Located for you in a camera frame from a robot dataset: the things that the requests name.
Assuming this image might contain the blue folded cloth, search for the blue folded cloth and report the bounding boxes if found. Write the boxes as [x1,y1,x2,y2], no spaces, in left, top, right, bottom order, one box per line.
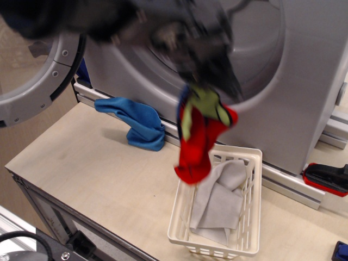
[94,97,165,151]

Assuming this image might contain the round grey machine door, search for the round grey machine door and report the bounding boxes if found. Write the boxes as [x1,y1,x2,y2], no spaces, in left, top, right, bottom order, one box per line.
[1,32,86,128]

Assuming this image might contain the green cloth with black trim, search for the green cloth with black trim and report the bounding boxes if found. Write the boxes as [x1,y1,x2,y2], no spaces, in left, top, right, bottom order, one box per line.
[177,84,237,141]

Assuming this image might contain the white plastic laundry basket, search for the white plastic laundry basket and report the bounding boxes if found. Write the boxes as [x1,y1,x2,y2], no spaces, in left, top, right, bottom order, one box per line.
[167,145,262,259]

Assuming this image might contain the aluminium extrusion rail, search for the aluminium extrusion rail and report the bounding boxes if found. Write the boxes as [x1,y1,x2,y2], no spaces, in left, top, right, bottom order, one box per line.
[73,83,325,210]

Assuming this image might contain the light blue cloth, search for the light blue cloth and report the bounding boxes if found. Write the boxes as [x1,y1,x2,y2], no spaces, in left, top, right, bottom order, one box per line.
[177,85,190,110]

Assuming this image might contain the blue black clamp corner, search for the blue black clamp corner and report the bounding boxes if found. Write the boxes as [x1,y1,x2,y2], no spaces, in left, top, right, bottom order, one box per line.
[331,241,348,261]

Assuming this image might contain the grey felt cloth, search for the grey felt cloth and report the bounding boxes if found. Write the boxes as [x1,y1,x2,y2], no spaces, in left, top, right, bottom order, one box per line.
[190,160,246,246]

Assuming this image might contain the grey toy washing machine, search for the grey toy washing machine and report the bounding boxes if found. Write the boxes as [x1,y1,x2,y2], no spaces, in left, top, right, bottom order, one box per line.
[84,1,347,174]

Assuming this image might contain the black metal bracket plate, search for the black metal bracket plate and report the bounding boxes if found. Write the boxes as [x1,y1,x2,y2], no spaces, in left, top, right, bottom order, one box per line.
[35,229,97,260]

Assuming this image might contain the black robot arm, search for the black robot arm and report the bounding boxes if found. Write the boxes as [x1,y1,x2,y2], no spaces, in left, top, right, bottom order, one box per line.
[1,1,243,102]

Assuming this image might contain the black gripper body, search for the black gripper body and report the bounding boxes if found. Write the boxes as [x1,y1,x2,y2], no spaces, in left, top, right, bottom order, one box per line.
[173,37,244,102]

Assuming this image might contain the red cloth with black trim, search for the red cloth with black trim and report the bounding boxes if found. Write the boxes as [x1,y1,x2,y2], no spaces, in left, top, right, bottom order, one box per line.
[175,104,238,184]

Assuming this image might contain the red and black clamp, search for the red and black clamp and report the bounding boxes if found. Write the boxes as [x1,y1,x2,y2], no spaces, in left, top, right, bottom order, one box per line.
[302,163,347,197]

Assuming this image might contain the black braided cable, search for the black braided cable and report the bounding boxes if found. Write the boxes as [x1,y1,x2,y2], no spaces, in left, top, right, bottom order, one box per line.
[0,231,54,261]

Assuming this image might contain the aluminium table frame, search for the aluminium table frame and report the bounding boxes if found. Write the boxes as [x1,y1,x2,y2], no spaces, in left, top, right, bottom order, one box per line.
[10,172,156,260]

